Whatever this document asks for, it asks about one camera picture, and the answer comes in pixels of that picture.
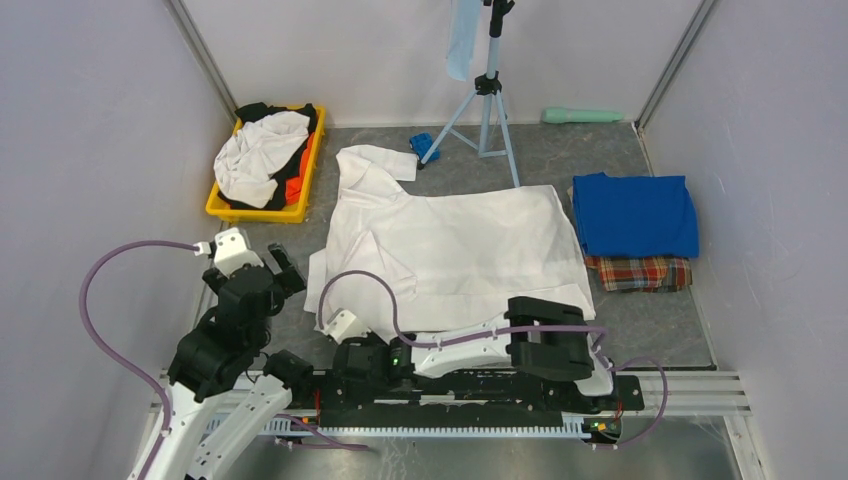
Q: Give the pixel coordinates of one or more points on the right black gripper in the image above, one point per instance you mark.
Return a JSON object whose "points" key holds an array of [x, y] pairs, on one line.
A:
{"points": [[366, 339]]}

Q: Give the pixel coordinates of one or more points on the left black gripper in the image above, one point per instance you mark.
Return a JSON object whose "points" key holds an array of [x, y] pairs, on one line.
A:
{"points": [[291, 276]]}

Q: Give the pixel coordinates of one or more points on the white long-sleeve shirt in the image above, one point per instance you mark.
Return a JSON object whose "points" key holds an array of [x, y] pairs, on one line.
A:
{"points": [[402, 262]]}

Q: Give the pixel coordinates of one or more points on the blue printed t-shirt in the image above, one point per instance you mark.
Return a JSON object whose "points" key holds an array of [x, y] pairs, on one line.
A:
{"points": [[635, 216]]}

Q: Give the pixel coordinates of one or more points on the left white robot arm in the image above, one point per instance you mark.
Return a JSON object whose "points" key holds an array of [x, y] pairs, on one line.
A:
{"points": [[212, 357]]}

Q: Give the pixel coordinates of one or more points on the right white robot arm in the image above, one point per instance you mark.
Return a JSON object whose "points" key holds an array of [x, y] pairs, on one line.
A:
{"points": [[544, 339]]}

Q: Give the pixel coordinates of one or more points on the yellow plastic tray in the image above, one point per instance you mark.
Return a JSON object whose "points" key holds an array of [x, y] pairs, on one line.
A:
{"points": [[264, 170]]}

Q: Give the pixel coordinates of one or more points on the orange garment in tray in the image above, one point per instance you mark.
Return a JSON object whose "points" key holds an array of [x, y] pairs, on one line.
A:
{"points": [[294, 184]]}

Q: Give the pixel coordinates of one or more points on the black garment in tray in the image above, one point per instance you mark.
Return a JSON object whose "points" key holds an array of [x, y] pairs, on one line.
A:
{"points": [[291, 175]]}

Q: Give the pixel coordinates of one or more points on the small blue object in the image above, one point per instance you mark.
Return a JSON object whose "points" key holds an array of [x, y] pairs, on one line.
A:
{"points": [[420, 144]]}

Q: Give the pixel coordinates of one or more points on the light blue music stand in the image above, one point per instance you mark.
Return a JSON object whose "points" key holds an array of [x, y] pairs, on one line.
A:
{"points": [[494, 138]]}

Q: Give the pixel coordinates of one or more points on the folded plaid shirt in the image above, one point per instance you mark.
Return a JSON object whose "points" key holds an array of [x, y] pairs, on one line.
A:
{"points": [[659, 274]]}

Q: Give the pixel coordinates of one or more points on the mint green cylinder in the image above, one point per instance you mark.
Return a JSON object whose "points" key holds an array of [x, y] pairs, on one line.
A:
{"points": [[561, 115]]}

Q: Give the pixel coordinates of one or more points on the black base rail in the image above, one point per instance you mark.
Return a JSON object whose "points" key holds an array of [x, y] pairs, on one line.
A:
{"points": [[463, 399]]}

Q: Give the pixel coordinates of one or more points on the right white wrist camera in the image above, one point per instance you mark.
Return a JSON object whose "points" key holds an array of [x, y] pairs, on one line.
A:
{"points": [[343, 325]]}

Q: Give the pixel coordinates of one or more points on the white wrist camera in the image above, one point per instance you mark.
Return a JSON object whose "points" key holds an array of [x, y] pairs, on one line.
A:
{"points": [[230, 250], [343, 325]]}

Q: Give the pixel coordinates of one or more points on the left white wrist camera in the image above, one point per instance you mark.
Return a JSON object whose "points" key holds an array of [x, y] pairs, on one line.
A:
{"points": [[230, 250]]}

